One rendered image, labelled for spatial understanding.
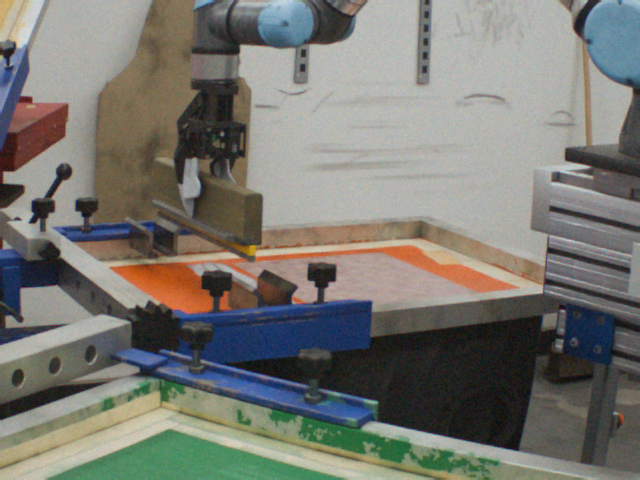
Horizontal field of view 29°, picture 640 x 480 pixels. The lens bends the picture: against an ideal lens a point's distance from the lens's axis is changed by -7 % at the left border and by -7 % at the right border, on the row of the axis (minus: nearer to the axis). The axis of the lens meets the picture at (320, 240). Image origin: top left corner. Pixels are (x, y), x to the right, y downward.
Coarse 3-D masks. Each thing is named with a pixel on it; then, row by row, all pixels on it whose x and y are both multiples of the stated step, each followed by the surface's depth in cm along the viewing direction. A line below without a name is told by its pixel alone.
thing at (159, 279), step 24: (144, 264) 226; (168, 264) 227; (192, 264) 228; (240, 264) 230; (264, 264) 231; (288, 264) 231; (336, 264) 233; (360, 264) 234; (384, 264) 235; (408, 264) 236; (432, 264) 237; (144, 288) 210; (168, 288) 211; (192, 288) 212
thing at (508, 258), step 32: (288, 224) 247; (320, 224) 249; (352, 224) 250; (384, 224) 254; (416, 224) 257; (448, 224) 255; (96, 256) 226; (128, 256) 229; (480, 256) 241; (512, 256) 232; (384, 320) 191; (416, 320) 194; (448, 320) 197; (480, 320) 200
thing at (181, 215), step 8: (160, 208) 214; (168, 208) 212; (176, 208) 211; (176, 216) 209; (184, 216) 206; (192, 224) 203; (200, 224) 200; (208, 224) 200; (208, 232) 198; (216, 232) 196; (224, 232) 195; (224, 240) 193; (232, 240) 193
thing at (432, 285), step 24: (312, 288) 216; (336, 288) 217; (360, 288) 217; (384, 288) 218; (408, 288) 219; (432, 288) 220; (456, 288) 220; (480, 288) 221; (504, 288) 222; (192, 312) 198
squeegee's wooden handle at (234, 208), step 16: (160, 160) 218; (160, 176) 217; (176, 176) 211; (208, 176) 203; (160, 192) 218; (176, 192) 211; (208, 192) 200; (224, 192) 195; (240, 192) 191; (256, 192) 191; (208, 208) 201; (224, 208) 196; (240, 208) 191; (256, 208) 191; (224, 224) 196; (240, 224) 191; (256, 224) 191; (240, 240) 192; (256, 240) 192
